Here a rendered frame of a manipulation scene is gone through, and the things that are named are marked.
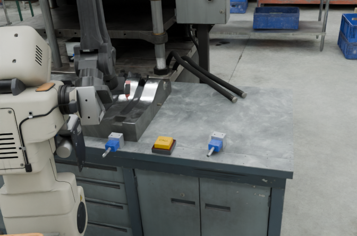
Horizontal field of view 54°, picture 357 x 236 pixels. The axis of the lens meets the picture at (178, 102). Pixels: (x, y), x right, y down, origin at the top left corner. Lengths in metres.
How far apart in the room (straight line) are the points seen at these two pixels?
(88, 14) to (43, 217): 0.65
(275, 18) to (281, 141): 3.64
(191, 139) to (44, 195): 0.62
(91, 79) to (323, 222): 1.71
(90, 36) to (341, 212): 1.86
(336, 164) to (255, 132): 1.36
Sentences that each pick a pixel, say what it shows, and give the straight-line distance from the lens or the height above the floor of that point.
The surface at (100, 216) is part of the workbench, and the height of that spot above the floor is 0.34.
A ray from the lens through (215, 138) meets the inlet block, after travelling 1.39.
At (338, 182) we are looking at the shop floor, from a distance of 2.65.
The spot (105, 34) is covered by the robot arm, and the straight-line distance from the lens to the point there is 1.20.
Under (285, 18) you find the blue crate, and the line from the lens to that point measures 5.01.
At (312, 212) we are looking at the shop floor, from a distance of 2.38.
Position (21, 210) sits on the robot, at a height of 0.84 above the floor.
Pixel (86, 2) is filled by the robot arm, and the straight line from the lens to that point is 1.07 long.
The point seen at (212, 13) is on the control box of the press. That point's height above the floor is 1.13.
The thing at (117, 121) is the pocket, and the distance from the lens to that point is 1.53.
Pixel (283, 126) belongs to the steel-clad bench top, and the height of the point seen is 0.80.
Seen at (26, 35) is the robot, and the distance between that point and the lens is 1.01.
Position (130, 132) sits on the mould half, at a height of 0.85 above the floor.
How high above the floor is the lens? 1.60
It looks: 27 degrees down
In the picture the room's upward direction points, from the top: 4 degrees counter-clockwise
